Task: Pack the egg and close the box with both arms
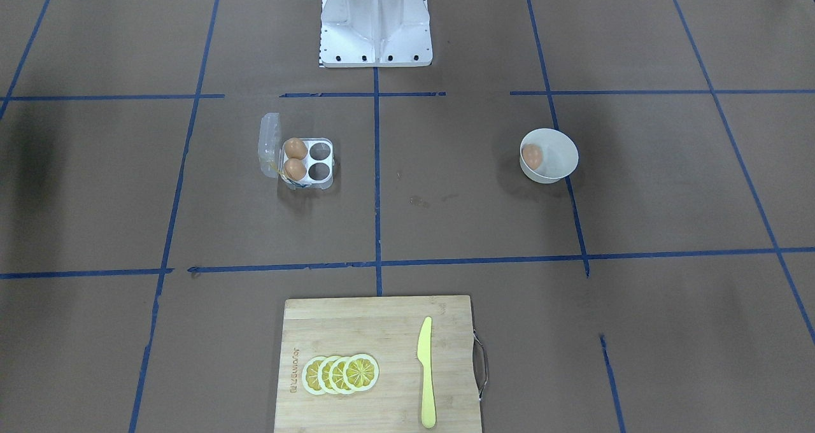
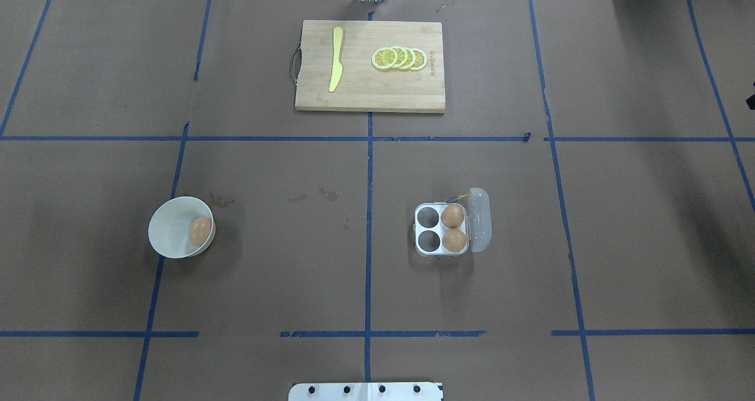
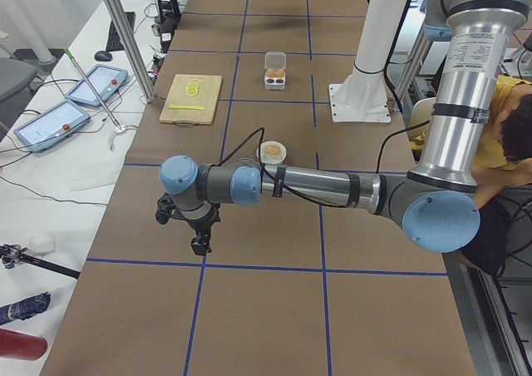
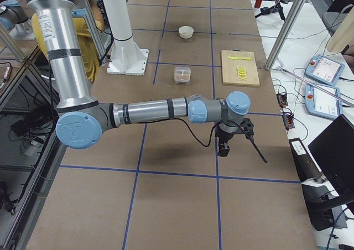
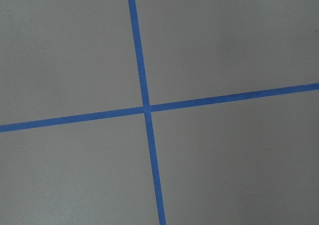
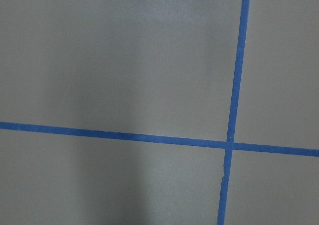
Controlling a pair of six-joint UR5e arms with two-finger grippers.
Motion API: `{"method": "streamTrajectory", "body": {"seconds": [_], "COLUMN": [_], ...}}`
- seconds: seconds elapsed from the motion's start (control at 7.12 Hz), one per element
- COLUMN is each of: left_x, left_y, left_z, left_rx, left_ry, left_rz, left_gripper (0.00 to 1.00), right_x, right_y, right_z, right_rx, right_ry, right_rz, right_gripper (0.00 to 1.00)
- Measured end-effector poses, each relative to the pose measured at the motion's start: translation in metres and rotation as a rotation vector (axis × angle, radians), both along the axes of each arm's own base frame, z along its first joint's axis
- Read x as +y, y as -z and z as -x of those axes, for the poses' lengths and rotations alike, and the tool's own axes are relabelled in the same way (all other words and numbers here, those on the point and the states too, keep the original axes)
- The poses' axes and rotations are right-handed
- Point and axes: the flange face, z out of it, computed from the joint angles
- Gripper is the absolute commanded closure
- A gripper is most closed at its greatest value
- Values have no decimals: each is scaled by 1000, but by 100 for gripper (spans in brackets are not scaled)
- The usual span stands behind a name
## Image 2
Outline brown egg cell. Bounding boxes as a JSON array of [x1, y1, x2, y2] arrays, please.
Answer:
[[441, 204, 466, 229], [442, 229, 468, 254]]

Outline brown egg from bowl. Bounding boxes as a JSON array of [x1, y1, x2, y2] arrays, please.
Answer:
[[189, 216, 213, 248]]

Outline yellow plastic knife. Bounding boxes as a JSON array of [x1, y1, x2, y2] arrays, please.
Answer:
[[329, 27, 343, 93]]

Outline wooden cutting board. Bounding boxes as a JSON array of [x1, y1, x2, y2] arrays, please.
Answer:
[[295, 20, 446, 114]]

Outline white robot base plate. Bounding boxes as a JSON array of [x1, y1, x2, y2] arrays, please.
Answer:
[[288, 382, 444, 400]]

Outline yellow and blue rubber bands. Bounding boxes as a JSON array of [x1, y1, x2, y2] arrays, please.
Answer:
[[446, 192, 470, 204]]

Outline brown egg near cell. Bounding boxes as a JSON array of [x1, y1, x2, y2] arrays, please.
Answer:
[[442, 229, 468, 254]]

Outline outermost lemon slice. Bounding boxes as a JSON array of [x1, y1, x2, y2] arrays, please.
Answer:
[[408, 48, 427, 71]]

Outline clear plastic egg box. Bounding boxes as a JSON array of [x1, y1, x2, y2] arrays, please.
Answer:
[[413, 187, 493, 258]]

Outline white bowl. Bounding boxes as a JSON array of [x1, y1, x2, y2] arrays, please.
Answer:
[[148, 196, 216, 259]]

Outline brown egg far cell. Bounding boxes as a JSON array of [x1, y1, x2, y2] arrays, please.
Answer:
[[441, 204, 466, 229]]

